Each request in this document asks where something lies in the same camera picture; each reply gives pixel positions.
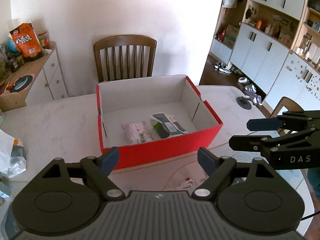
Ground pink printed snack bag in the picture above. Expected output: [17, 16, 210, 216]
[121, 121, 153, 145]

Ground green white snack pouch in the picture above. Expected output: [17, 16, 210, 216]
[150, 113, 188, 139]

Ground silver foil snack bag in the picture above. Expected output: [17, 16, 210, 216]
[164, 178, 194, 191]

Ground blue gloved hand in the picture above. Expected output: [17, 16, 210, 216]
[307, 168, 320, 200]

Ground black round table socket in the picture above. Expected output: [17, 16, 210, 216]
[236, 96, 252, 110]

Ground red cardboard box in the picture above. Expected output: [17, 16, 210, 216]
[96, 75, 223, 170]

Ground white paper bag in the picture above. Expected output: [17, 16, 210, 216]
[0, 130, 27, 179]

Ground white sideboard cabinet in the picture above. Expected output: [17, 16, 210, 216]
[1, 41, 68, 112]

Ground brown wooden chair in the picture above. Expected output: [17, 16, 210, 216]
[93, 34, 157, 82]

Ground hanging white tote bag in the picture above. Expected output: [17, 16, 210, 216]
[221, 0, 237, 9]

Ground orange snack bag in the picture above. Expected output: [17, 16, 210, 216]
[10, 23, 43, 61]

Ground red lid jar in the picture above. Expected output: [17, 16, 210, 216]
[37, 31, 49, 47]

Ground white wall cabinets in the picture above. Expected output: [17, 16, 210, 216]
[209, 0, 319, 110]

